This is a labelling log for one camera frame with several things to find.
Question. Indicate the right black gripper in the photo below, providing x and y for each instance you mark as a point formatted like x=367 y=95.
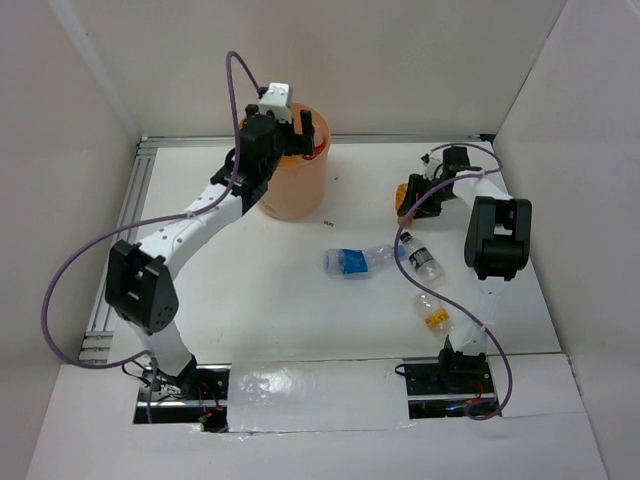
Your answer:
x=416 y=184

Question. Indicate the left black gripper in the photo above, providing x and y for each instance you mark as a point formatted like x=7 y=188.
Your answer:
x=307 y=142

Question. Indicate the small orange bottle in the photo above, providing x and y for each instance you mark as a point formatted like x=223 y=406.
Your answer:
x=405 y=197

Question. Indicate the red label water bottle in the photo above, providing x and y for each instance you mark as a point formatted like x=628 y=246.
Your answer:
x=319 y=143

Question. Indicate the blue label crushed bottle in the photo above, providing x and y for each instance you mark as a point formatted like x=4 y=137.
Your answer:
x=356 y=263

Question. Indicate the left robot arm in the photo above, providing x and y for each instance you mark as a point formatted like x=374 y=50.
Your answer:
x=140 y=277

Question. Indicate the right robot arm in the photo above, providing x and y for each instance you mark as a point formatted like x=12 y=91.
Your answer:
x=497 y=242

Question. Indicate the orange plastic bin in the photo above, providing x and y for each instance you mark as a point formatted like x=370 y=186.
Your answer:
x=287 y=187

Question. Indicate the black label clear bottle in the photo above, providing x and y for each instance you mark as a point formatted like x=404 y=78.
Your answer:
x=427 y=269

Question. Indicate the yellow label clear bottle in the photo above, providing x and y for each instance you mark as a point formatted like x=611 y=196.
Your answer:
x=432 y=312

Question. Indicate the white tape sheet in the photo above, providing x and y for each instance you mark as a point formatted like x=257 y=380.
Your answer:
x=316 y=396

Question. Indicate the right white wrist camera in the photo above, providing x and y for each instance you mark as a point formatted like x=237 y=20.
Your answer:
x=432 y=163

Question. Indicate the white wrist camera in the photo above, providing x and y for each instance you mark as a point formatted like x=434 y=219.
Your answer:
x=276 y=101
x=432 y=163

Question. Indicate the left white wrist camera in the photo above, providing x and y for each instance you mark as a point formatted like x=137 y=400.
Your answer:
x=276 y=101

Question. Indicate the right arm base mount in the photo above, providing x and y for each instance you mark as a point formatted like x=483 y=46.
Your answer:
x=429 y=396

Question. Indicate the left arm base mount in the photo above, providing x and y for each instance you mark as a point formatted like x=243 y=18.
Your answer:
x=204 y=404

